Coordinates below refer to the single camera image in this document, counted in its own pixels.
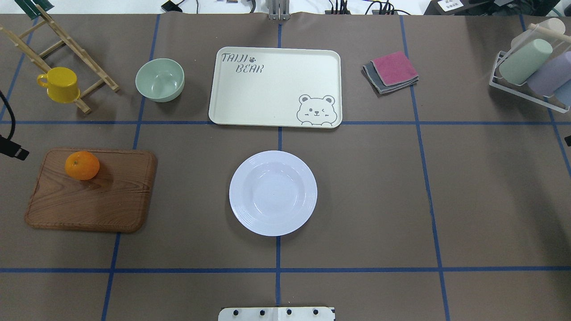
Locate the white round plate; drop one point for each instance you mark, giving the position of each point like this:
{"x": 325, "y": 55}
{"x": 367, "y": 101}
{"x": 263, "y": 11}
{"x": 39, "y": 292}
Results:
{"x": 273, "y": 193}

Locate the orange fruit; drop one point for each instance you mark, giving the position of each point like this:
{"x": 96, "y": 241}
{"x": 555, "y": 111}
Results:
{"x": 82, "y": 165}

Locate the cream bear tray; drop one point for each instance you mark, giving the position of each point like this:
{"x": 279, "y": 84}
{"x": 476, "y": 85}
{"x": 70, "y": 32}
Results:
{"x": 276, "y": 87}

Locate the pink and grey cloths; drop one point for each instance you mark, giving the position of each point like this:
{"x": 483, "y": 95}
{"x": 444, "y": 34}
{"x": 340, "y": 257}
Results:
{"x": 390, "y": 73}

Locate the green bowl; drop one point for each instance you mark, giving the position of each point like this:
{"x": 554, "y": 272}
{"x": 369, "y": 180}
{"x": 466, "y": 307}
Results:
{"x": 160, "y": 80}

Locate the wooden cutting board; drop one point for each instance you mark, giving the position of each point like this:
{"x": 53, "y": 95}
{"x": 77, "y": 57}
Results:
{"x": 115, "y": 200}

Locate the small black device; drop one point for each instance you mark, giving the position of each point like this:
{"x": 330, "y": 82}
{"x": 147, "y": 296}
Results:
{"x": 170, "y": 6}

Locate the white cup rack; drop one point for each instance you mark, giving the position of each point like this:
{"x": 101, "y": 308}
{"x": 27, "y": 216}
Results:
{"x": 560, "y": 45}

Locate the yellow mug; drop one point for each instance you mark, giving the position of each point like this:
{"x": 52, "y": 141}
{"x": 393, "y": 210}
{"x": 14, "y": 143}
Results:
{"x": 61, "y": 84}

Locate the green cup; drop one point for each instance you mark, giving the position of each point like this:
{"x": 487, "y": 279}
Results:
{"x": 521, "y": 64}

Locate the purple cup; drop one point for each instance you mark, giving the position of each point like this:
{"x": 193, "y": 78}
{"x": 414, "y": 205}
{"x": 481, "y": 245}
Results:
{"x": 551, "y": 75}

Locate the blue cup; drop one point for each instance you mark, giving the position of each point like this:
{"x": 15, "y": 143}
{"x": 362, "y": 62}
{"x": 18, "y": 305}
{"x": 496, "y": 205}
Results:
{"x": 563, "y": 93}

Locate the wooden mug rack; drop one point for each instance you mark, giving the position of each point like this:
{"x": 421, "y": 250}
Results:
{"x": 65, "y": 52}

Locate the beige cup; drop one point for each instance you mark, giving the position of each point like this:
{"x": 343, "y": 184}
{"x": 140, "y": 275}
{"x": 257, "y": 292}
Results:
{"x": 553, "y": 24}

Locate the aluminium frame post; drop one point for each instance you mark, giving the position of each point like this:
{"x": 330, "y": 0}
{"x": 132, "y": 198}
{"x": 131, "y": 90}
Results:
{"x": 279, "y": 10}

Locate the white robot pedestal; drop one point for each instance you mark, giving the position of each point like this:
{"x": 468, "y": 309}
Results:
{"x": 318, "y": 313}

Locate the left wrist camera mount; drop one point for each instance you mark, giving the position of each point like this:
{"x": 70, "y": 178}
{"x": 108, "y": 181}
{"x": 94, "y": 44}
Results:
{"x": 7, "y": 146}

